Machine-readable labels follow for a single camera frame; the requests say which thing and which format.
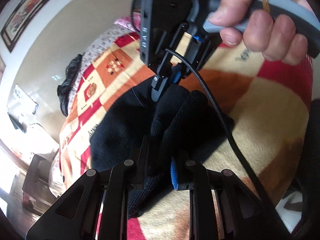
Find black jacket on bed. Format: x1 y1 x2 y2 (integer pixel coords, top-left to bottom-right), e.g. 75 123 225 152
57 54 82 116

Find black pants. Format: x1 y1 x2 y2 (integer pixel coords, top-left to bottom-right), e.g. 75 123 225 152
90 79 234 218

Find wooden cabinet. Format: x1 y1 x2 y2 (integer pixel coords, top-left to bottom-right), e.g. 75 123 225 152
22 154 57 216

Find pink penguin quilt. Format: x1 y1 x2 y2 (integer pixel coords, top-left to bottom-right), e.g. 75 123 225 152
114 12 140 31

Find wall calendar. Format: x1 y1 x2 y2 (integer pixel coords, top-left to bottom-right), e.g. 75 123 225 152
13 85 38 115

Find white floral bedsheet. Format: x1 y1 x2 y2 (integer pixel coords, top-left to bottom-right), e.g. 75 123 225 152
68 24 132 113

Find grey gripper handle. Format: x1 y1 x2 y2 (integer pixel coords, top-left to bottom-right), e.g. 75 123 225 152
203 0 319 65

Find framed flower painting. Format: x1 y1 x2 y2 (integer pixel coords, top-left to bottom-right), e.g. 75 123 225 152
1 0 50 51

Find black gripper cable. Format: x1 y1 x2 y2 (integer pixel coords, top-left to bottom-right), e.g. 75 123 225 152
164 48 276 213

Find person's right hand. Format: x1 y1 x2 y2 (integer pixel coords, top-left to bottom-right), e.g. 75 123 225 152
208 0 311 66

